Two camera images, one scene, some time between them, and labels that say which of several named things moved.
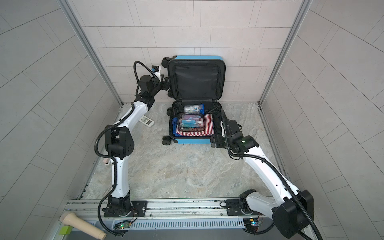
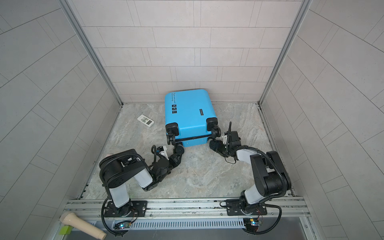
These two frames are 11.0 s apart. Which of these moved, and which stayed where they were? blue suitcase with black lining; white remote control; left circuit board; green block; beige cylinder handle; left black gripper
Moved: left black gripper; blue suitcase with black lining
Stayed: left circuit board; beige cylinder handle; green block; white remote control
